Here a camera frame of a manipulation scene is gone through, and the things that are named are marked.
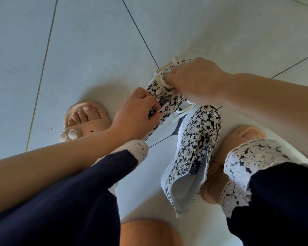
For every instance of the person's left hand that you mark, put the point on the person's left hand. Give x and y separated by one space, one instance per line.
133 117

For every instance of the person's right hand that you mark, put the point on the person's right hand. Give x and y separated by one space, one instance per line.
197 79

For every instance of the floral sneaker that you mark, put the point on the floral sneaker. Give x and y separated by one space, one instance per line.
202 125
159 94

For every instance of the white shoelace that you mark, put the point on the white shoelace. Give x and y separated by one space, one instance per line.
160 76

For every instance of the person's right forearm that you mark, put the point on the person's right forearm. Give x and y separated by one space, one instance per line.
279 107

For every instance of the person's left forearm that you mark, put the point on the person's left forearm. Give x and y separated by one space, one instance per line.
48 161

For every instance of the person's left leg navy trousers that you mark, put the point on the person's left leg navy trousers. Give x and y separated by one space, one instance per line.
66 202

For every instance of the pink slipper with white charms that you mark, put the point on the pink slipper with white charms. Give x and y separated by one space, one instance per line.
97 122

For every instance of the pink slipper with green charm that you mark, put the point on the pink slipper with green charm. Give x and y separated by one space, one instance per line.
226 151

